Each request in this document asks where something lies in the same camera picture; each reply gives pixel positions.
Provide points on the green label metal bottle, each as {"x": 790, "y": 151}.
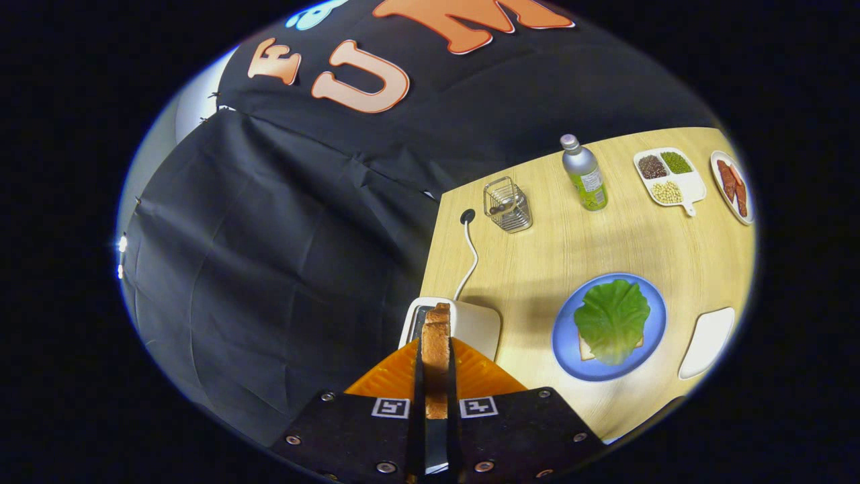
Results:
{"x": 584, "y": 171}

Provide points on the pink sausage piece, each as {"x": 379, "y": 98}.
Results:
{"x": 736, "y": 175}

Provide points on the white bread slice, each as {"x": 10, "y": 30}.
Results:
{"x": 586, "y": 349}

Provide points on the green lettuce leaf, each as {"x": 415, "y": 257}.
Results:
{"x": 611, "y": 319}

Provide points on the white oval plate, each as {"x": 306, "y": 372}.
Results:
{"x": 739, "y": 214}

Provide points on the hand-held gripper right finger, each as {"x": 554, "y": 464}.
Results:
{"x": 453, "y": 383}

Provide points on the beige toaster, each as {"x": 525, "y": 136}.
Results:
{"x": 477, "y": 326}

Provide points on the blue round plate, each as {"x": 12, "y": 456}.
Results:
{"x": 571, "y": 356}

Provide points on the brown meat slice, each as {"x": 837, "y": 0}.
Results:
{"x": 727, "y": 180}
{"x": 741, "y": 198}

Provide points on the white square plate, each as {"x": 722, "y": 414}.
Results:
{"x": 705, "y": 343}

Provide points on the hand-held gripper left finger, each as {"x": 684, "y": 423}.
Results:
{"x": 418, "y": 376}

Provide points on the pile of yellow soybeans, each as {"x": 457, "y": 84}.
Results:
{"x": 667, "y": 192}

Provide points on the white divided snack tray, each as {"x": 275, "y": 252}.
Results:
{"x": 692, "y": 188}

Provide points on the pile of green beans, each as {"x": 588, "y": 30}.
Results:
{"x": 676, "y": 162}

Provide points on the pile of dark beans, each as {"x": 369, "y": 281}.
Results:
{"x": 652, "y": 167}

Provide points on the browned toast slice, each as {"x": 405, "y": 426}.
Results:
{"x": 435, "y": 356}

